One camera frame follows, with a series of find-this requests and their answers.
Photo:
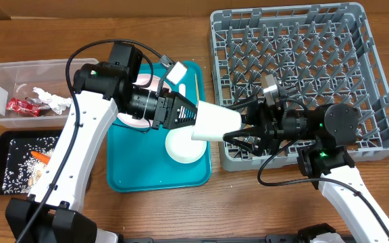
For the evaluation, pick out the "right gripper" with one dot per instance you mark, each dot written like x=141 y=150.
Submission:
x=263 y=117

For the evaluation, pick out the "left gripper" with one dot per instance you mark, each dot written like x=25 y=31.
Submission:
x=164 y=115

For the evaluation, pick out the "small white cup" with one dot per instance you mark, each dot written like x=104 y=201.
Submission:
x=213 y=121

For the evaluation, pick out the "white tissue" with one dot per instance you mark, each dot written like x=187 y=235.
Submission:
x=56 y=103

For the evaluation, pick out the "orange carrot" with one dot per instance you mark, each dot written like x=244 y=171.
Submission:
x=41 y=157

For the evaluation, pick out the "red snack wrapper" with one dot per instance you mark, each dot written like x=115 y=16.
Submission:
x=23 y=107

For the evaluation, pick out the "rice food scraps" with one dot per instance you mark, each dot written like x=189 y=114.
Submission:
x=22 y=170

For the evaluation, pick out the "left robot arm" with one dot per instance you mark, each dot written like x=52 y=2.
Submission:
x=52 y=211

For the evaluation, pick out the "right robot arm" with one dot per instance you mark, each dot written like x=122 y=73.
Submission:
x=326 y=164

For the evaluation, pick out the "grey plastic dishwasher rack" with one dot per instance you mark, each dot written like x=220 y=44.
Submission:
x=326 y=52

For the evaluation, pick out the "clear plastic waste bin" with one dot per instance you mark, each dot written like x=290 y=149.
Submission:
x=17 y=80

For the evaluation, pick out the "white plastic spoon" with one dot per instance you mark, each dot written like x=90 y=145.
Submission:
x=182 y=89

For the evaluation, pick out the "white saucer plate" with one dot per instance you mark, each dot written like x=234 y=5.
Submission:
x=182 y=148

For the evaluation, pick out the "wooden chopstick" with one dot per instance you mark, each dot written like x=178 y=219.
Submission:
x=197 y=87

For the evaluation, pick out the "large white plate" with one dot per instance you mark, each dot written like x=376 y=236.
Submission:
x=128 y=120

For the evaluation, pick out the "teal plastic serving tray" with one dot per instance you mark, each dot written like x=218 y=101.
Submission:
x=138 y=161

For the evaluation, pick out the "black plastic tray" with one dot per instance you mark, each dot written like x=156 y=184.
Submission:
x=7 y=136

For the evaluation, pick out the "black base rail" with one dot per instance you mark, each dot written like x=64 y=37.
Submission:
x=315 y=233

